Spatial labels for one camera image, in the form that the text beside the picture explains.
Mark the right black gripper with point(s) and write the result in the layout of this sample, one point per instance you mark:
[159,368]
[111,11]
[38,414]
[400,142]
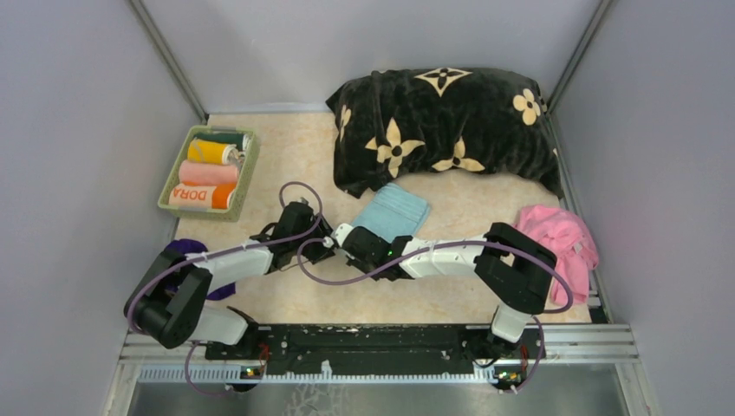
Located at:
[352,262]

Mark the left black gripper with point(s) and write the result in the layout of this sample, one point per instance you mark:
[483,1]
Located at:
[321,251]

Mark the light blue towel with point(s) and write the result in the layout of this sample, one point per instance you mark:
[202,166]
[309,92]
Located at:
[393,212]

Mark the purple towel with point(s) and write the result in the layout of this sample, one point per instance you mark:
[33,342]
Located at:
[188,246]

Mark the black floral blanket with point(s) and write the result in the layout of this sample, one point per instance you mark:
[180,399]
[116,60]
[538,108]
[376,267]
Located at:
[482,121]

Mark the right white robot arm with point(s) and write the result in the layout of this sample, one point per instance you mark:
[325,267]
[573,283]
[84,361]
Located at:
[518,270]

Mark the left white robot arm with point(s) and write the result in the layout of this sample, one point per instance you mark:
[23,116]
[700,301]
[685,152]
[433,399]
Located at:
[170,302]

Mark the green plastic basket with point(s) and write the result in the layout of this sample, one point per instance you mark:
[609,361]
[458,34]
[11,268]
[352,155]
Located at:
[246,163]

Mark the dark green rolled towel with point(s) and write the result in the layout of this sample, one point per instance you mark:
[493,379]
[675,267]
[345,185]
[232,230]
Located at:
[238,140]

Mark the pink rolled towel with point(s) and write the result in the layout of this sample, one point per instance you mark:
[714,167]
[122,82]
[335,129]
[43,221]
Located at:
[195,173]

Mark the orange DORA rolled towel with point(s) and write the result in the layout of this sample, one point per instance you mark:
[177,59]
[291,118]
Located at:
[217,197]

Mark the yellow rolled towel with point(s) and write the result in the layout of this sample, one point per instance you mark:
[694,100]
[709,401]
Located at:
[211,152]

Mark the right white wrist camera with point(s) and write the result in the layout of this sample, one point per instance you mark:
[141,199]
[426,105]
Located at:
[340,234]

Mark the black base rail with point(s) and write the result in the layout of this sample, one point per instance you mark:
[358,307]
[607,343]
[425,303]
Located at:
[377,350]

